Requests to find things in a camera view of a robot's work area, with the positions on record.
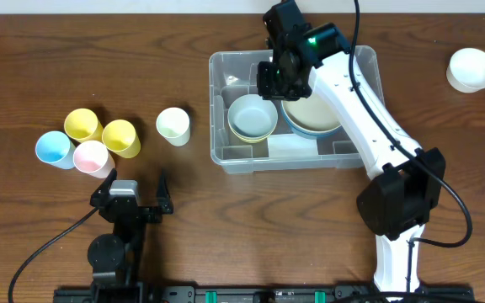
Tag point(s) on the pink cup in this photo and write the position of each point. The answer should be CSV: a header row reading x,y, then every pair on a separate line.
x,y
94,159

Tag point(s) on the light blue cup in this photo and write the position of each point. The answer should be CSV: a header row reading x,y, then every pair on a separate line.
x,y
55,148

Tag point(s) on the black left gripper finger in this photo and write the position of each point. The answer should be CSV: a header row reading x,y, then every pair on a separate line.
x,y
101,196
163,196

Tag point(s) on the yellow small bowl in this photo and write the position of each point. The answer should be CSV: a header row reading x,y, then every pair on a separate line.
x,y
251,140

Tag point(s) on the dark blue bowl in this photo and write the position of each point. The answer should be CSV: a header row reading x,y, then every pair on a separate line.
x,y
309,134

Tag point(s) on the white label in bin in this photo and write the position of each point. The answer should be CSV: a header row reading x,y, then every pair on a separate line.
x,y
291,145

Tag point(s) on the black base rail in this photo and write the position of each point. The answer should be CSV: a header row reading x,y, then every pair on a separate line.
x,y
189,294

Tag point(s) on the white small bowl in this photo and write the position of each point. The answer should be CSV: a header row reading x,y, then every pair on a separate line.
x,y
466,70

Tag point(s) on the beige large bowl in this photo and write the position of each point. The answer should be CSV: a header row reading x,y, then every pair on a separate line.
x,y
311,115

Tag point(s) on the white cup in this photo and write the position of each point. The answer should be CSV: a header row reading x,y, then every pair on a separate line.
x,y
173,124

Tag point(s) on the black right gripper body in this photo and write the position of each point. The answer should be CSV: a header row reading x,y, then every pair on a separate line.
x,y
269,80

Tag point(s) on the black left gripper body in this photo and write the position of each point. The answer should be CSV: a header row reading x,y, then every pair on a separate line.
x,y
142,211

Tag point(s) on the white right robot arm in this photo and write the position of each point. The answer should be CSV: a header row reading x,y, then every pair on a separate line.
x,y
405,180

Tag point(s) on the grey small bowl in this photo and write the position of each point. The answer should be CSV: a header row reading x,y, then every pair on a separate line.
x,y
252,116

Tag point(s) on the yellow cup front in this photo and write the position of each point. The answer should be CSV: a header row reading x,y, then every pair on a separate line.
x,y
120,137

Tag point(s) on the yellow cup rear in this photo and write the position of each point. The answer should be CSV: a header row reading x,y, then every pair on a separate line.
x,y
83,125

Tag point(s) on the clear plastic storage bin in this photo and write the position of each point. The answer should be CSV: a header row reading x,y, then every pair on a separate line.
x,y
233,74

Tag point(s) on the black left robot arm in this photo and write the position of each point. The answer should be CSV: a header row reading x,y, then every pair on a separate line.
x,y
115,257

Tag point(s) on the yellow cup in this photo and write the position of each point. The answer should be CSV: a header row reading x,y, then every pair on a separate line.
x,y
120,137
83,125

